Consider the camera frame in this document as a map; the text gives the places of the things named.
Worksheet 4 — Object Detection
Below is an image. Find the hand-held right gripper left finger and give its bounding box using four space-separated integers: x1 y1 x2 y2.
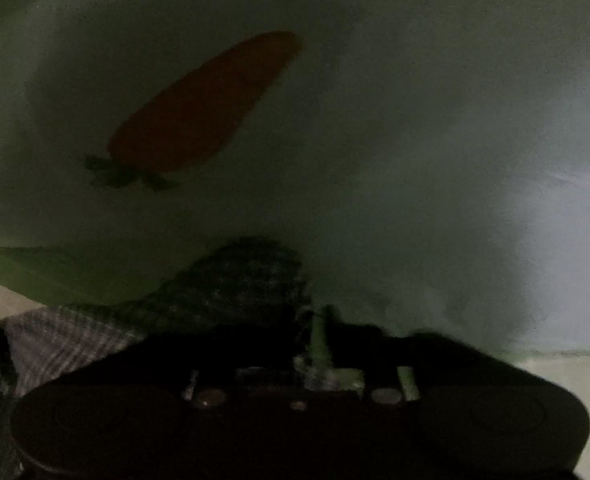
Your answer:
140 322 301 407

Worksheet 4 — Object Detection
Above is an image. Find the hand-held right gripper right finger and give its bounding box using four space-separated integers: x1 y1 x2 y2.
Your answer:
320 322 480 403

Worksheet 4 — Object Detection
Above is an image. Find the checked shirt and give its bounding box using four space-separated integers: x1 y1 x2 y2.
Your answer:
0 236 366 411

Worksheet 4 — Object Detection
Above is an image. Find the green grid bed sheet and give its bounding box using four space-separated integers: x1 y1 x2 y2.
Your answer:
0 267 590 480

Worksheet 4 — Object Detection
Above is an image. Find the carrot print quilt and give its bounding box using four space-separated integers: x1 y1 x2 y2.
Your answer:
0 0 590 356

